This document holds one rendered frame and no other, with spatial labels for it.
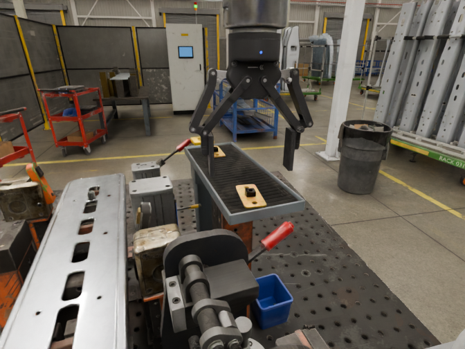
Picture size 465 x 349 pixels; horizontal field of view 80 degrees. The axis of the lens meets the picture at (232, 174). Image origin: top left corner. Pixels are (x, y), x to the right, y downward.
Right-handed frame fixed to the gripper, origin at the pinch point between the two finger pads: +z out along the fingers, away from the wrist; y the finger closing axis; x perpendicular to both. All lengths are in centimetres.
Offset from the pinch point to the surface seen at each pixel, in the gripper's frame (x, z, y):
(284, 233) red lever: 10.2, 7.4, -2.9
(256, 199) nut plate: 2.2, 5.7, -0.6
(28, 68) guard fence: -555, 10, 277
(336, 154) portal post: -298, 117, -205
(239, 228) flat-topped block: -7.9, 18.6, 0.0
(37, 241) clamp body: -36, 35, 57
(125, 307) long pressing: 6.5, 21.8, 22.7
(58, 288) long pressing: -0.5, 22.0, 35.6
